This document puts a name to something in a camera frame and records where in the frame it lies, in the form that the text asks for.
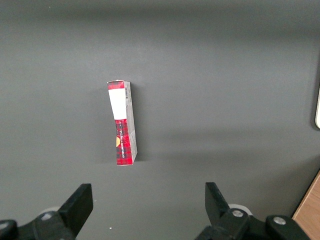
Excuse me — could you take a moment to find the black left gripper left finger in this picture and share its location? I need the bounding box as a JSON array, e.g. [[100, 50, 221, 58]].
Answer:
[[0, 183, 94, 240]]

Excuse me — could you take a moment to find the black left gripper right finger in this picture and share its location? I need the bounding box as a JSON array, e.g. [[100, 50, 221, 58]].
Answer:
[[194, 182, 311, 240]]

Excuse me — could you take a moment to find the cream plastic tray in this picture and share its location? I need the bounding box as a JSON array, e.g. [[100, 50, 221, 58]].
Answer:
[[314, 82, 320, 130]]

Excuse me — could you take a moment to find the wooden two-drawer cabinet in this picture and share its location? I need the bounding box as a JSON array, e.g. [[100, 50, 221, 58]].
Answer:
[[291, 169, 320, 240]]

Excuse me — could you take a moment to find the red plaid cardboard box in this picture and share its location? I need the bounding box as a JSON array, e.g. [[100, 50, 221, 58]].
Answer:
[[107, 80, 138, 166]]

